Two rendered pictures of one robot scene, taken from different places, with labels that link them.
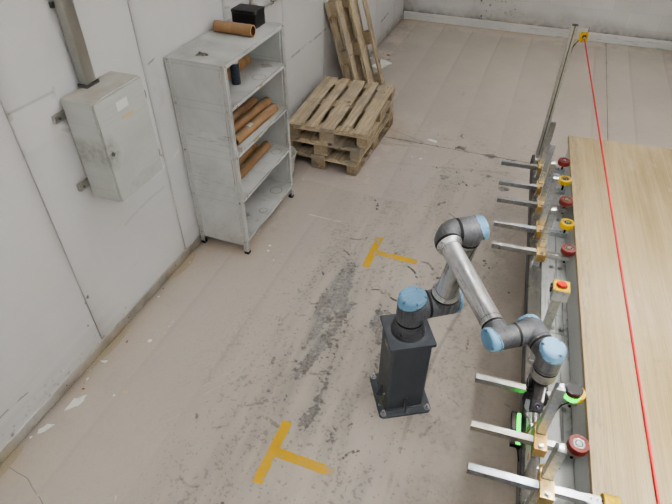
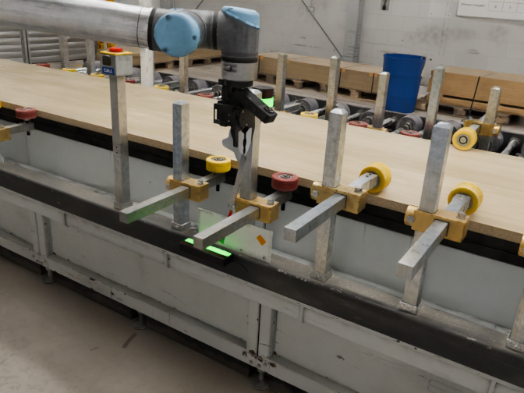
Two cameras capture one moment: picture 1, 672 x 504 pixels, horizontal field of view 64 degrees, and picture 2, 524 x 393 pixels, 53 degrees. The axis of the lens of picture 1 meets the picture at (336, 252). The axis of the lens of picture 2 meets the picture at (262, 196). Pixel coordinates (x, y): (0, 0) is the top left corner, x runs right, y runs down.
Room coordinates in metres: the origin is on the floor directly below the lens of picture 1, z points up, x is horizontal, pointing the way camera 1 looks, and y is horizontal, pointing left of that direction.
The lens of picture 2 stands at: (0.79, 0.50, 1.43)
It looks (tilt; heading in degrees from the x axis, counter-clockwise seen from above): 22 degrees down; 285
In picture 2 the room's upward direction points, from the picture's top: 3 degrees clockwise
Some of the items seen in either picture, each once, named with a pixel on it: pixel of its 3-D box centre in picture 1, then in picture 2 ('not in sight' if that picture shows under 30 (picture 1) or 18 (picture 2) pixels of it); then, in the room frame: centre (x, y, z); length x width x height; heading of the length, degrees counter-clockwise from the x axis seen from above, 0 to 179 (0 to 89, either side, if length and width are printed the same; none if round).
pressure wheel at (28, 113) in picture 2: (566, 254); (26, 121); (2.31, -1.31, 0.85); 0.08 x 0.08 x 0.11
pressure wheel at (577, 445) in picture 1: (575, 450); (284, 192); (1.12, -0.96, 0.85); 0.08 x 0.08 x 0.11
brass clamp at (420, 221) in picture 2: not in sight; (436, 221); (0.69, -0.69, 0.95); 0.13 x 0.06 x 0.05; 164
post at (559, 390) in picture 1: (545, 421); (249, 175); (1.19, -0.84, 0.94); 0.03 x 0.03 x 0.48; 74
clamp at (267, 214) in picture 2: (540, 438); (254, 207); (1.17, -0.84, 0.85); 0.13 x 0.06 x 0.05; 164
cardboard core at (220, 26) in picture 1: (234, 28); not in sight; (3.90, 0.73, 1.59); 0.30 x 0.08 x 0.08; 69
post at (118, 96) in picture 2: (544, 330); (119, 143); (1.68, -0.99, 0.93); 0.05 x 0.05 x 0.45; 74
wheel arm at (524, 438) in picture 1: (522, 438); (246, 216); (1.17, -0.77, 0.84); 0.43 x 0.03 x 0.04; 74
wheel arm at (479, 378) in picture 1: (525, 389); (178, 195); (1.41, -0.84, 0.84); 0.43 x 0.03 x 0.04; 74
